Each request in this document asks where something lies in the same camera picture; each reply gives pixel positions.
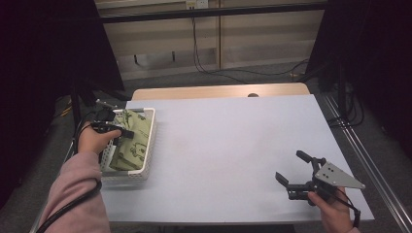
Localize black power cable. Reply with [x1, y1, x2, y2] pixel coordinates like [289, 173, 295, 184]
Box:
[223, 57, 309, 78]
[191, 17, 249, 85]

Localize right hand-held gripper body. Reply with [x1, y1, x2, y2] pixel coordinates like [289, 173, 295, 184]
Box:
[286, 156, 366, 207]

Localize person's right hand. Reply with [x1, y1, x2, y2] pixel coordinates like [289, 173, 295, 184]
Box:
[307, 190, 355, 233]

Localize light grey table mat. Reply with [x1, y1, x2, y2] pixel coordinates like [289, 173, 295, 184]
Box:
[99, 93, 376, 224]

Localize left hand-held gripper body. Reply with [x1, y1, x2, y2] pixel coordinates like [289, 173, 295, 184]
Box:
[91, 100, 124, 134]

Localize black floor cables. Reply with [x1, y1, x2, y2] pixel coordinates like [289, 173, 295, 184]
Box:
[326, 81, 366, 129]

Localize white wall outlet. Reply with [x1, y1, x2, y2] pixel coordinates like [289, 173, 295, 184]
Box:
[186, 0, 209, 10]

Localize person's left hand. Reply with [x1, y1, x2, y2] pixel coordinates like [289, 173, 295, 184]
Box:
[77, 124, 122, 156]

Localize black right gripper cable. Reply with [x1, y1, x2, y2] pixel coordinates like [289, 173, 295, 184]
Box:
[333, 186, 362, 229]

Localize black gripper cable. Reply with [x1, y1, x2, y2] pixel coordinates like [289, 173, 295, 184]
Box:
[333, 186, 362, 229]
[35, 111, 103, 233]

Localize green printed cloth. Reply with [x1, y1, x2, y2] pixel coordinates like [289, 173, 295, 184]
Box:
[109, 109, 153, 172]

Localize metal floor rail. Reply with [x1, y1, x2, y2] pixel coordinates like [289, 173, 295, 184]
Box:
[323, 92, 412, 233]

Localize white perforated plastic basket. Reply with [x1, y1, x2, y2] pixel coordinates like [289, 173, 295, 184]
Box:
[98, 107, 156, 182]

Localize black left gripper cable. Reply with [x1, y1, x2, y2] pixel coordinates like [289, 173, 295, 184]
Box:
[35, 111, 103, 233]

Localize black curtain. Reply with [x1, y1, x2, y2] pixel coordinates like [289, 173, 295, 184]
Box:
[305, 0, 412, 158]
[0, 0, 126, 210]

